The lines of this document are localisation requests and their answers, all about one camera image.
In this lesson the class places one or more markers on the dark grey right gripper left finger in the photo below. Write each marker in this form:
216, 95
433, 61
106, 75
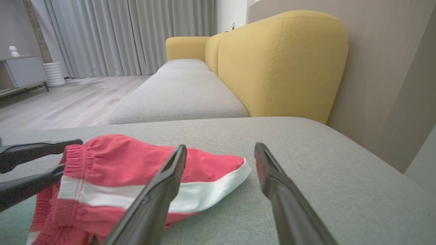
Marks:
153, 204

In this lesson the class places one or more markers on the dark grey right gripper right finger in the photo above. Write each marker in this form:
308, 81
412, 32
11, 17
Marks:
289, 211

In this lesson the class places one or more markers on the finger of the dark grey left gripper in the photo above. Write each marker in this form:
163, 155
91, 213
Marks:
24, 153
24, 189

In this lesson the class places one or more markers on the red basketball jersey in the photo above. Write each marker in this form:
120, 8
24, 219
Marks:
112, 160

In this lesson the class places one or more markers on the large grey sofa chaise cushion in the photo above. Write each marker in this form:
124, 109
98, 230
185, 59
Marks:
340, 190

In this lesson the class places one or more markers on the grey low cabinet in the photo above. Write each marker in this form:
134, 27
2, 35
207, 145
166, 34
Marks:
24, 71

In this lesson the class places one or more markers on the white ribbed floor pot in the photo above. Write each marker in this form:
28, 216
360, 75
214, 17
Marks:
54, 74

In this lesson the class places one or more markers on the small white figurine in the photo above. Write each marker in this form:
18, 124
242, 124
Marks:
14, 51

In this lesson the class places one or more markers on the grey sofa seat cushion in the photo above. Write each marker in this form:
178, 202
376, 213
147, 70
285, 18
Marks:
184, 64
177, 98

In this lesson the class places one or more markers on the brown trunk in pot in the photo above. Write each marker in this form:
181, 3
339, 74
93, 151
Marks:
36, 34

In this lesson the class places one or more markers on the wide yellow sofa backrest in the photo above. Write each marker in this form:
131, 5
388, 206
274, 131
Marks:
286, 64

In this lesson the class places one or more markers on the grey pleated curtain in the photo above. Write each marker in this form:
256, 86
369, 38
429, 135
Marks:
136, 34

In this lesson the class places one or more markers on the white wall socket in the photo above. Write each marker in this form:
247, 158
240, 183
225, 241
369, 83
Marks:
232, 25

